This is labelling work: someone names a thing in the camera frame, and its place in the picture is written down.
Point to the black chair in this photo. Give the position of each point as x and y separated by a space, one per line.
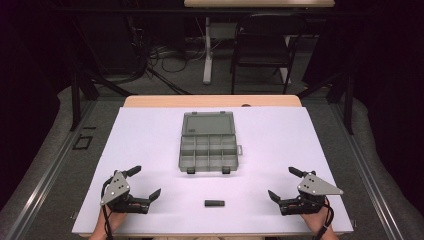
263 50

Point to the white box under desk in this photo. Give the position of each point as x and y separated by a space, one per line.
222 30

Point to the black metal stand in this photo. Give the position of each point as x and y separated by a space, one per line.
349 103
76 100

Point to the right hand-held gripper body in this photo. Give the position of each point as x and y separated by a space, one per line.
315 187

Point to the person's right hand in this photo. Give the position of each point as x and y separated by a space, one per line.
315 220

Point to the white table cover sheet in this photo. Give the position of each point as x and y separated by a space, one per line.
266 150

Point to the white-legged background desk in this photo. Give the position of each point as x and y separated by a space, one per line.
258 3

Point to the grey metal floor rail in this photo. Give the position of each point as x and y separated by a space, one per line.
50 173
363 173

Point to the light wooden table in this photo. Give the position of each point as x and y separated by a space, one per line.
213 101

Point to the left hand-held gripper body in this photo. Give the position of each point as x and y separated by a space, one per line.
115 190

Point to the grey clear compartment box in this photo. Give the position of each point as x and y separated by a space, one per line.
208 125

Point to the person's left hand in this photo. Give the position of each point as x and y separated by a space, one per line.
111 220

